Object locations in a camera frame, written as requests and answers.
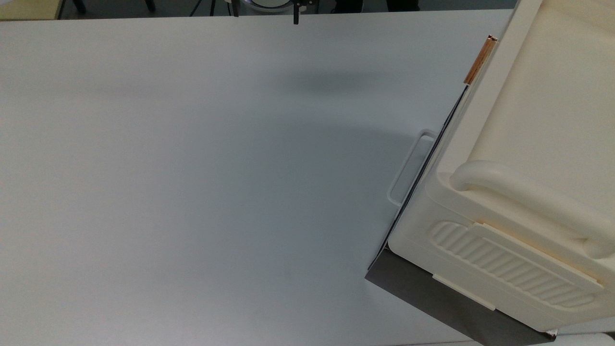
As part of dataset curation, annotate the black tripod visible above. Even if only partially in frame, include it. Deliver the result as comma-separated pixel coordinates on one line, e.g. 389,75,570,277
189,0,218,17

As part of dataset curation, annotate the cream plastic storage cabinet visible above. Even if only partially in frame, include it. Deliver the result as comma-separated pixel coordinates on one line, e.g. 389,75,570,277
387,0,615,333

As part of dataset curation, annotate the cream cabinet door with handle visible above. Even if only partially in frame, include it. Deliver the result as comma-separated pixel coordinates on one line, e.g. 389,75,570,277
368,35,498,271

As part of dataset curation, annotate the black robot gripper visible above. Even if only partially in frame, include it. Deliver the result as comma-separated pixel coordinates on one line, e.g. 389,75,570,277
292,0,316,25

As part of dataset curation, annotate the light brown wooden strip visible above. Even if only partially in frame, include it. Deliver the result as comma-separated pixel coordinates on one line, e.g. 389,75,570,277
463,35,498,86

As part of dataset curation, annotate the yellow wooden desk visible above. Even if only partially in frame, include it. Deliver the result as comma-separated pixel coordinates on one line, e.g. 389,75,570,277
0,0,66,21

